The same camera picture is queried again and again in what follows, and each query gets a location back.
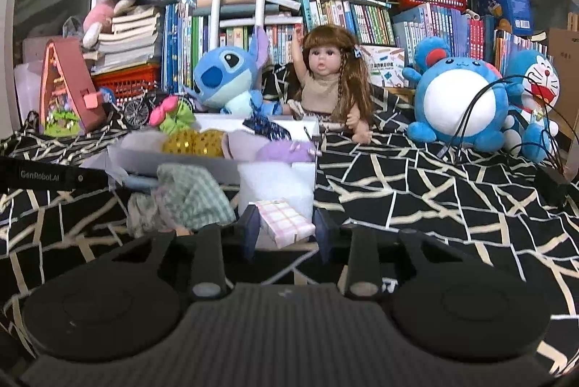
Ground black patterned blanket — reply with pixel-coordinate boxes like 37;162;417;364
0;64;579;370

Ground miniature bicycle model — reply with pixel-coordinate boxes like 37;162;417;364
109;89;195;129

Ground blue alien plush toy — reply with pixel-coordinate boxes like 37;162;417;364
183;25;283;116

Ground pink checked white cloth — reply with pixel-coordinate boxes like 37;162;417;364
255;198;316;250

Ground blue round plush toy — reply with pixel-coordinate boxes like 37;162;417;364
402;37;521;152

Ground white translucent container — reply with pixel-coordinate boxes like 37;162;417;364
13;52;46;126

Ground white printed box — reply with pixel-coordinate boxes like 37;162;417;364
362;46;408;87

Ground brown-haired doll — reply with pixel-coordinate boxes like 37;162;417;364
283;24;374;144

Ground purple fluffy slipper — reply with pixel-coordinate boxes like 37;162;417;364
221;130;317;162

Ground row of upright books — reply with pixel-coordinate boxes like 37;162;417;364
160;0;550;94

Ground navy floral cloth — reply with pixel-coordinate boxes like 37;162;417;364
242;116;292;141

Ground stack of flat books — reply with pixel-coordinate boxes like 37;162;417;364
93;5;164;73

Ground gold sequin bow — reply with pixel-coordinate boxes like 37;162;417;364
162;129;225;158

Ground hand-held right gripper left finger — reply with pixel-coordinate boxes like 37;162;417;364
106;205;261;302

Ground green checked cloth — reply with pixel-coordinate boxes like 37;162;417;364
127;163;237;238

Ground brown cardboard box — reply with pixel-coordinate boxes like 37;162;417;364
547;27;579;139

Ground blue cat plush toy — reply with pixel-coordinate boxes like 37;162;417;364
502;49;562;164

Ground pink plush toy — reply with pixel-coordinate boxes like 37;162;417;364
82;0;132;48

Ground grey plastic bag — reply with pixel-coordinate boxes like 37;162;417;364
63;16;86;39

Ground white cardboard box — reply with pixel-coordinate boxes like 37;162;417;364
106;112;323;189

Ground pink plush bow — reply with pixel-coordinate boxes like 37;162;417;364
149;95;179;128

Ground black cables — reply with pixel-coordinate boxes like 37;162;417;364
436;77;571;184

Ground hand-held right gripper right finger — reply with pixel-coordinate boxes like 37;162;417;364
315;210;457;301

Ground black power adapter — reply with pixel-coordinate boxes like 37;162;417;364
536;165;571;207

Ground pink green bow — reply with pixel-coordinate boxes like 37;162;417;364
158;102;196;135

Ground triangular miniature house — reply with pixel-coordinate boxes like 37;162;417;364
38;37;106;137

